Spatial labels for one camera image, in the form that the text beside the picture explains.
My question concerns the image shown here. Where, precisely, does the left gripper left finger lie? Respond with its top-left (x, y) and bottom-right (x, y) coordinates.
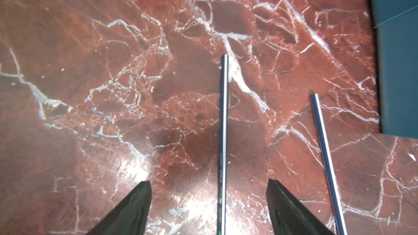
top-left (88, 181), bottom-right (152, 235)

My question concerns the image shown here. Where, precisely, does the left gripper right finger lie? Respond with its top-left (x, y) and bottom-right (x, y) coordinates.
top-left (266, 179), bottom-right (333, 235)

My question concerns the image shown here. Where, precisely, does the teal bottom drawer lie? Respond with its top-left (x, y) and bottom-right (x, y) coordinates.
top-left (371, 0), bottom-right (418, 139)

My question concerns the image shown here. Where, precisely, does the black pencil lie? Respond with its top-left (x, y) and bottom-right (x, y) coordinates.
top-left (217, 54), bottom-right (229, 235)
top-left (310, 94), bottom-right (347, 235)

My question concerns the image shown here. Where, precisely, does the black pencil far left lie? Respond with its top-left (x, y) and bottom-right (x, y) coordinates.
top-left (217, 54), bottom-right (229, 235)

